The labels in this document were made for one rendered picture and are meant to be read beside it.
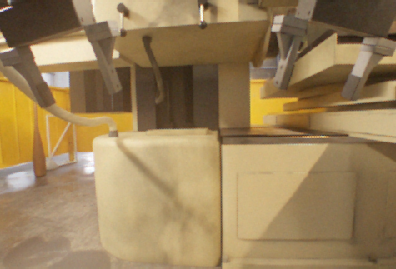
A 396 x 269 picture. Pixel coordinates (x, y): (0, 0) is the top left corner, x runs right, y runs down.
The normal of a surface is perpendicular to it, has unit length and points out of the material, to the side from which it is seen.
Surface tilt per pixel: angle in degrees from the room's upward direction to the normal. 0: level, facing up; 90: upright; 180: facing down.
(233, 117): 90
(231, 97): 90
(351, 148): 90
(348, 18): 113
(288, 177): 90
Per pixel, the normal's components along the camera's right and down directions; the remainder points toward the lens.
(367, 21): 0.07, 0.47
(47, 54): -0.11, 0.08
